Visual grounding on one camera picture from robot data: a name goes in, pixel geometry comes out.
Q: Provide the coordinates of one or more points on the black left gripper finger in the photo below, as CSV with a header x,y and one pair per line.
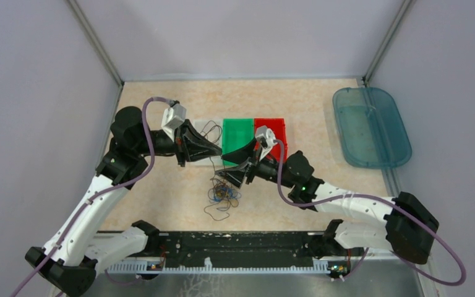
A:
x,y
194,134
199,149

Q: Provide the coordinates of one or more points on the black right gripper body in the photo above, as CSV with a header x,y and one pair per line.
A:
x,y
258,167

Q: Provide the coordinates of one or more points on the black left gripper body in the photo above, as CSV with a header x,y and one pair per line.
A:
x,y
179,146

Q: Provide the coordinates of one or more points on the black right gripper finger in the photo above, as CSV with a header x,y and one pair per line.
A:
x,y
238,175
240,155

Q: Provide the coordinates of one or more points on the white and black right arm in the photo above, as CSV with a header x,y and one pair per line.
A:
x,y
400,224

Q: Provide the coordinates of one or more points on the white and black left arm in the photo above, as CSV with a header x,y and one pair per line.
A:
x,y
71,260

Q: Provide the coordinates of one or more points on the green plastic bin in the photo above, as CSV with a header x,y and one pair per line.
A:
x,y
237,133

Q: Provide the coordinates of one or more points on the white plastic bin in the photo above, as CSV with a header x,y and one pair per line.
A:
x,y
211,129

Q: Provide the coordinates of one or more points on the red plastic bin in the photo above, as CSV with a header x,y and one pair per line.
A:
x,y
278,126

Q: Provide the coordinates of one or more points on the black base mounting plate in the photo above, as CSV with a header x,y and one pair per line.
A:
x,y
256,249

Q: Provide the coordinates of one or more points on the teal transparent plastic basin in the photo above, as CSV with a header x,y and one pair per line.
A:
x,y
371,130

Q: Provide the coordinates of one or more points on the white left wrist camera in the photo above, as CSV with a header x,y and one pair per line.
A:
x,y
173,118

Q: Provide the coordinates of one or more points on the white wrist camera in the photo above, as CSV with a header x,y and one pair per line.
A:
x,y
173,118
266,140

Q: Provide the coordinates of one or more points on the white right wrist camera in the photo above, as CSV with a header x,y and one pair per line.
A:
x,y
266,140

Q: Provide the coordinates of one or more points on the white slotted cable duct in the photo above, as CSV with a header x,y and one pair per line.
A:
x,y
148,267

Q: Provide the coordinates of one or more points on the right aluminium frame post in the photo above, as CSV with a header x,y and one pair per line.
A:
x,y
391,33

